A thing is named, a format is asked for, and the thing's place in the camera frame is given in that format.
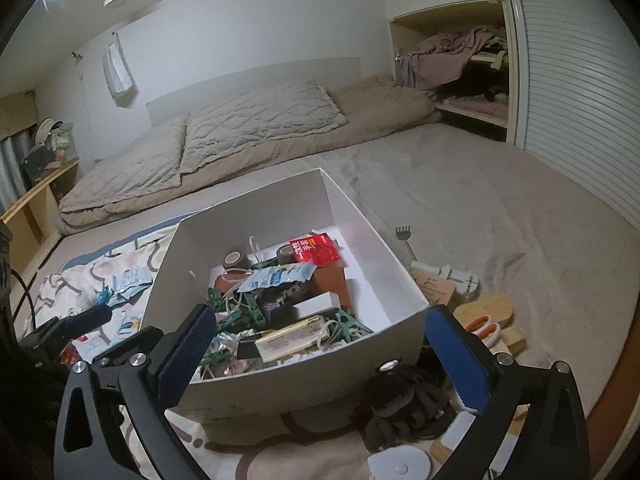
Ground right beige quilted pillow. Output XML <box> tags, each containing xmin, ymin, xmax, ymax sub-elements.
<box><xmin>180</xmin><ymin>80</ymin><xmax>347</xmax><ymax>174</ymax></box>

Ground beige duvet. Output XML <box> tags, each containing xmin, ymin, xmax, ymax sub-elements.
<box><xmin>54</xmin><ymin>74</ymin><xmax>436</xmax><ymax>235</ymax></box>

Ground black gloves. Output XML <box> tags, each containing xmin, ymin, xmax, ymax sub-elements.
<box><xmin>352</xmin><ymin>373</ymin><xmax>457</xmax><ymax>453</ymax></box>

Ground beige quilted pillow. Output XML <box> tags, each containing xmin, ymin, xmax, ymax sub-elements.
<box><xmin>60</xmin><ymin>116</ymin><xmax>186</xmax><ymax>214</ymax></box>
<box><xmin>180</xmin><ymin>80</ymin><xmax>347</xmax><ymax>174</ymax></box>

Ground red snack packet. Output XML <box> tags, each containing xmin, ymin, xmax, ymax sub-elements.
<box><xmin>290</xmin><ymin>233</ymin><xmax>343</xmax><ymax>268</ymax></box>

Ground pile of clothes on shelf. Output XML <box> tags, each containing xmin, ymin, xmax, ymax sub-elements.
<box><xmin>396</xmin><ymin>26</ymin><xmax>509</xmax><ymax>120</ymax></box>

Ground white louvered closet door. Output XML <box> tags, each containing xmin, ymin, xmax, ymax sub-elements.
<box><xmin>510</xmin><ymin>0</ymin><xmax>639</xmax><ymax>226</ymax></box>

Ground metal back scratcher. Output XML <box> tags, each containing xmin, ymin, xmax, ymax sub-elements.
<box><xmin>395</xmin><ymin>226</ymin><xmax>416</xmax><ymax>261</ymax></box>

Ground pile of small blue packets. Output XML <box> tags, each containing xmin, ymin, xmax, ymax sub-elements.
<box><xmin>96</xmin><ymin>266</ymin><xmax>153</xmax><ymax>309</ymax></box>

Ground brown tape roll left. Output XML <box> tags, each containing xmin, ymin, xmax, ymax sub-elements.
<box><xmin>222</xmin><ymin>250</ymin><xmax>252</xmax><ymax>270</ymax></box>

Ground wooden low shelf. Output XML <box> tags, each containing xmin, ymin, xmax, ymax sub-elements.
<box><xmin>2</xmin><ymin>157</ymin><xmax>79</xmax><ymax>281</ymax></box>

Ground brown tape roll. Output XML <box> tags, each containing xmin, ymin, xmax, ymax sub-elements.
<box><xmin>222</xmin><ymin>250</ymin><xmax>252</xmax><ymax>270</ymax></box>
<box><xmin>277</xmin><ymin>243</ymin><xmax>297</xmax><ymax>264</ymax></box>

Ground clear plastic bag with items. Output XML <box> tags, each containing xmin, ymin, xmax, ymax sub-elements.
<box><xmin>198</xmin><ymin>330</ymin><xmax>255</xmax><ymax>380</ymax></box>

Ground left beige quilted pillow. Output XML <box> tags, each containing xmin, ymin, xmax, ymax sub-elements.
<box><xmin>60</xmin><ymin>116</ymin><xmax>186</xmax><ymax>214</ymax></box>

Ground white cardboard shoe box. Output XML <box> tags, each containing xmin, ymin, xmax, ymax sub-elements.
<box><xmin>141</xmin><ymin>167</ymin><xmax>432</xmax><ymax>421</ymax></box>

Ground large white blue pouch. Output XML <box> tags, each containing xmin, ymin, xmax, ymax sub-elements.
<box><xmin>117</xmin><ymin>310</ymin><xmax>143</xmax><ymax>339</ymax></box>

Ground brown tape roll right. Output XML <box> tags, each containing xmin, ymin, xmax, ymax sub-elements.
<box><xmin>277</xmin><ymin>243</ymin><xmax>297</xmax><ymax>264</ymax></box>

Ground cartoon-print white blanket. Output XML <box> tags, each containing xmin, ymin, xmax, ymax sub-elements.
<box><xmin>34</xmin><ymin>224</ymin><xmax>452</xmax><ymax>480</ymax></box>

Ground wooden brush with orange scissors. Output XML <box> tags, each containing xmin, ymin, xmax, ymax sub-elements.
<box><xmin>454</xmin><ymin>296</ymin><xmax>527</xmax><ymax>356</ymax></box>

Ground black cable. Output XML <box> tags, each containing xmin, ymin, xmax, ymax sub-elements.
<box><xmin>6</xmin><ymin>266</ymin><xmax>39</xmax><ymax>340</ymax></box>

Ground wall air conditioner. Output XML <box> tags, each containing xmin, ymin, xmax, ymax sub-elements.
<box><xmin>102</xmin><ymin>32</ymin><xmax>138</xmax><ymax>107</ymax></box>

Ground gold yellow box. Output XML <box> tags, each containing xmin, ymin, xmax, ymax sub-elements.
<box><xmin>255</xmin><ymin>315</ymin><xmax>328</xmax><ymax>363</ymax></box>

